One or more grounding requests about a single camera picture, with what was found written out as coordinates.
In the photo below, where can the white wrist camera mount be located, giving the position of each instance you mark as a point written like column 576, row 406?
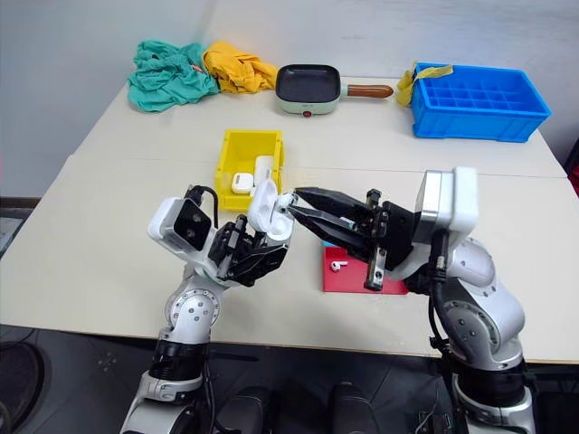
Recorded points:
column 174, row 226
column 452, row 203

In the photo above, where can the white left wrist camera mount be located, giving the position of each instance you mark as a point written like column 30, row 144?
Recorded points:
column 174, row 226

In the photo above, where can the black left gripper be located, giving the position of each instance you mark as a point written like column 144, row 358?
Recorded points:
column 224, row 253

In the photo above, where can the blue plastic crate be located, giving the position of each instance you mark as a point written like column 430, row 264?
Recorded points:
column 475, row 117

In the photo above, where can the yellow plastic bin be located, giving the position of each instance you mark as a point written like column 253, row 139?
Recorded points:
column 235, row 149

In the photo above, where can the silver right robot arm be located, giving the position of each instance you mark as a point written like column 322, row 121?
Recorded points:
column 479, row 312

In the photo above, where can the dark round floor object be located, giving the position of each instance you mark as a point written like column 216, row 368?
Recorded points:
column 18, row 384

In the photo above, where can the yellow crumpled cloth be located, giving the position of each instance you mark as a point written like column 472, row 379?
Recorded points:
column 235, row 70

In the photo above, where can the closed white earbud case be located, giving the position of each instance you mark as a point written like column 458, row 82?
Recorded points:
column 263, row 169
column 241, row 183

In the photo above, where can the green crumpled cloth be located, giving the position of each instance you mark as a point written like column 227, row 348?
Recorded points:
column 167, row 81

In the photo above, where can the white earbud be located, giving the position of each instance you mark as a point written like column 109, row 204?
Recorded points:
column 337, row 267
column 286, row 202

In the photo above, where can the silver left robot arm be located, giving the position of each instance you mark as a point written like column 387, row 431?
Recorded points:
column 192, row 312

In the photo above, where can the white earbud case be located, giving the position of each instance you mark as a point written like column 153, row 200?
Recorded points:
column 269, row 208
column 241, row 183
column 263, row 169

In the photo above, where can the red rectangular pad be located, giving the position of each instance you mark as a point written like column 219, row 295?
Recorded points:
column 348, row 282

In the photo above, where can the dark rounded shape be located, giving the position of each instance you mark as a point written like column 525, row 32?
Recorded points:
column 249, row 411
column 353, row 409

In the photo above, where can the red object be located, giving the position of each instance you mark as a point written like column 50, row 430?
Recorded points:
column 574, row 176

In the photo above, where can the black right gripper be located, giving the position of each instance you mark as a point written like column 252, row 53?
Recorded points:
column 395, row 235

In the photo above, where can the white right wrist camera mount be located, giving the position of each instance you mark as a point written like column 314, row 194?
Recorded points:
column 452, row 203

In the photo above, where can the yellow cloth strip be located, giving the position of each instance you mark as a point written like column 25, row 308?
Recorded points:
column 405, row 88

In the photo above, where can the green electric frying pan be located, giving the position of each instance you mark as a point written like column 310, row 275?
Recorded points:
column 307, row 86

